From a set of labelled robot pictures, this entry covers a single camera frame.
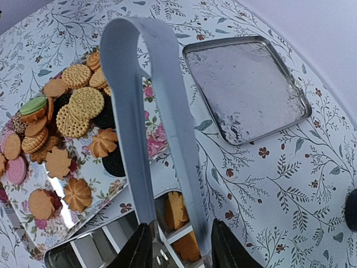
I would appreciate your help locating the chocolate sprinkle cookie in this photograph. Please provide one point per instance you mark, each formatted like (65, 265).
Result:
(17, 125)

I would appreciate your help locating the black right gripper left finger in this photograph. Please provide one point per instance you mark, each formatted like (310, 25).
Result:
(137, 252)

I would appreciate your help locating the green sandwich cookie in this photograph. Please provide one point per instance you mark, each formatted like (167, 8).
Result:
(33, 105)

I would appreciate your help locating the floral rectangular tray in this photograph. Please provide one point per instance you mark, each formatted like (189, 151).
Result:
(20, 228)

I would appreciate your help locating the pink divided cookie tin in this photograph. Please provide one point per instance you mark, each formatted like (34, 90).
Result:
(98, 246)

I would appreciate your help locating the round beige biscuit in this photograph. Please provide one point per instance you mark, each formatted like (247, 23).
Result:
(86, 103)
(69, 125)

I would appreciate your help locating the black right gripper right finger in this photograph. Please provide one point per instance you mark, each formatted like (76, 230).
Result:
(227, 251)

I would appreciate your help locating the pink sandwich cookie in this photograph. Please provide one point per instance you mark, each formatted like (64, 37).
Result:
(16, 170)

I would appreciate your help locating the orange leaf cookie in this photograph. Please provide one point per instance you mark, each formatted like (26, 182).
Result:
(175, 211)

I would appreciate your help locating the black sandwich cookie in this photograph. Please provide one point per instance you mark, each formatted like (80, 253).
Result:
(105, 119)
(113, 164)

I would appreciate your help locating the dark blue mug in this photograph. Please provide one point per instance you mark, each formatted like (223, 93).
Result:
(351, 210)

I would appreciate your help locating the beige sandwich biscuit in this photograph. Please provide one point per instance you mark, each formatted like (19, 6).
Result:
(76, 76)

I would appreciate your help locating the silver tin lid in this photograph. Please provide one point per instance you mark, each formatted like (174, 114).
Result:
(246, 87)

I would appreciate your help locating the silver white tongs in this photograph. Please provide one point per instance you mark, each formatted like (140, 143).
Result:
(140, 60)

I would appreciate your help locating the orange swirl cookie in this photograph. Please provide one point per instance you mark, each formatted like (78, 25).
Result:
(103, 143)

